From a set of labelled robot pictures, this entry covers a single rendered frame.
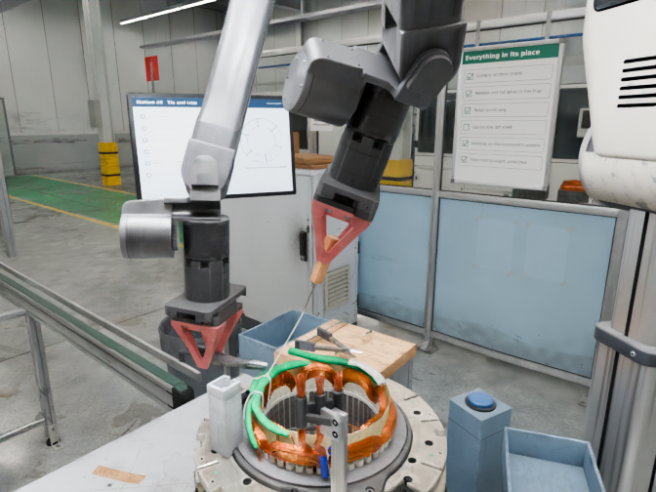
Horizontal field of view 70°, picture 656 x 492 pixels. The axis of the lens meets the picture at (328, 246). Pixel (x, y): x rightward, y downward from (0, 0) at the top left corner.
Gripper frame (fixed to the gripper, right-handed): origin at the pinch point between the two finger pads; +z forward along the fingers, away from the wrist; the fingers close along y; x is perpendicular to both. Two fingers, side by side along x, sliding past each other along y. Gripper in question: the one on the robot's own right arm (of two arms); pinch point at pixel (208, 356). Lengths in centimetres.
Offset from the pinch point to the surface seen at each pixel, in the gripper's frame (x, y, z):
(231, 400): 7.7, 7.8, 0.0
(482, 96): 32, -232, -46
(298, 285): -65, -215, 73
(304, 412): 18.5, 13.6, -5.0
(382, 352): 19.4, -28.3, 9.5
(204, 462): 5.4, 10.3, 7.3
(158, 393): -48, -52, 49
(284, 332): -4.7, -39.9, 15.3
